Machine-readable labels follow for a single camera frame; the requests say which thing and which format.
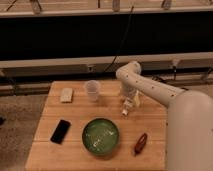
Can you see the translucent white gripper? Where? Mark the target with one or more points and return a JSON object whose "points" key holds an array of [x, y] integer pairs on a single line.
{"points": [[131, 97]]}

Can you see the white plastic bottle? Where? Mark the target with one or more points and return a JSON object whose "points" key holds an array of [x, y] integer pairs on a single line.
{"points": [[126, 107]]}

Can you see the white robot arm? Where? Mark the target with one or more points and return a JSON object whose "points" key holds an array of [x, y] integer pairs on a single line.
{"points": [[189, 123]]}

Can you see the green ceramic bowl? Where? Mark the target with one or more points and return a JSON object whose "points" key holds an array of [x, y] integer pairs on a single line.
{"points": [[100, 136]]}

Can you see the clear plastic cup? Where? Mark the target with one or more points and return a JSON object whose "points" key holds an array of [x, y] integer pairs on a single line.
{"points": [[92, 89]]}

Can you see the red brown oblong object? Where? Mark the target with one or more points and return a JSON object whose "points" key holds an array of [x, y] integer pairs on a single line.
{"points": [[140, 144]]}

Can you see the wooden table board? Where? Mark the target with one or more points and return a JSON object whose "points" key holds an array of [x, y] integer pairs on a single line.
{"points": [[71, 155]]}

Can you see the black smartphone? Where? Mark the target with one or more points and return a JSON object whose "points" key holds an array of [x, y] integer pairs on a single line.
{"points": [[60, 131]]}

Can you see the white horizontal rail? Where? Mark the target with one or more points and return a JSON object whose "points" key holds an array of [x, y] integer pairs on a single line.
{"points": [[36, 67]]}

